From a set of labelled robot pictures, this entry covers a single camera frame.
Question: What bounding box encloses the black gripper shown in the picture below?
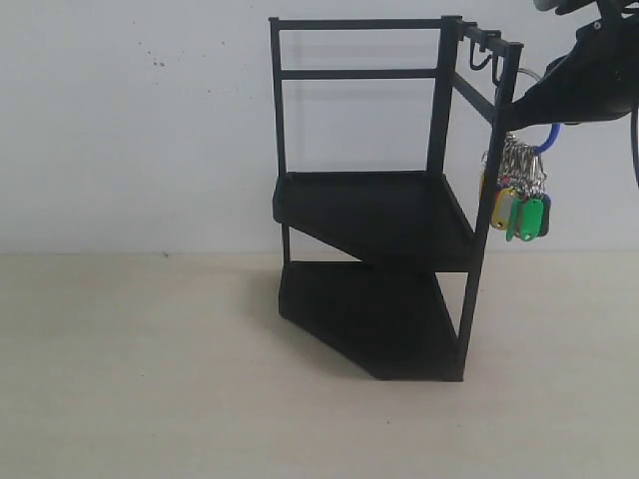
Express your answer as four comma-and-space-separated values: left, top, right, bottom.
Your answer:
501, 1, 638, 131

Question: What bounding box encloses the bunch of colourful key tags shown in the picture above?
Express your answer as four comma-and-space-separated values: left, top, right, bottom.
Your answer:
490, 124, 560, 242

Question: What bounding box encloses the black two-tier corner rack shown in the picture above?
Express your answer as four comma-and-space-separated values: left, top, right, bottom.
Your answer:
270, 16, 523, 382

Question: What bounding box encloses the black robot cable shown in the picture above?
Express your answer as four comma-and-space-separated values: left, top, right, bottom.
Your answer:
627, 107, 639, 191

